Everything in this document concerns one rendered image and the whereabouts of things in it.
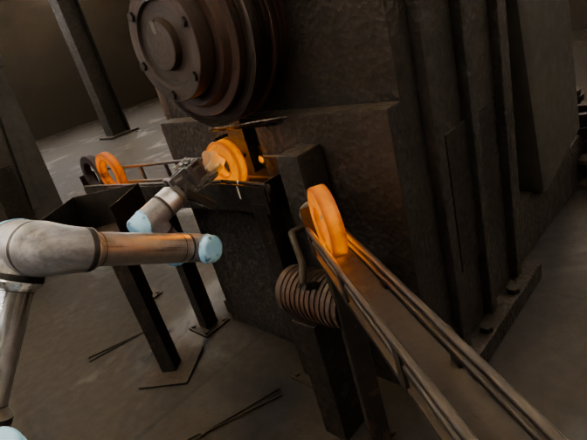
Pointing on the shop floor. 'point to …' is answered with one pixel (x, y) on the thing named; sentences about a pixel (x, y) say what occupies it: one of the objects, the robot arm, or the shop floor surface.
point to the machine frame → (390, 159)
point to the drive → (543, 111)
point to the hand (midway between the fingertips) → (224, 159)
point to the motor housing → (322, 349)
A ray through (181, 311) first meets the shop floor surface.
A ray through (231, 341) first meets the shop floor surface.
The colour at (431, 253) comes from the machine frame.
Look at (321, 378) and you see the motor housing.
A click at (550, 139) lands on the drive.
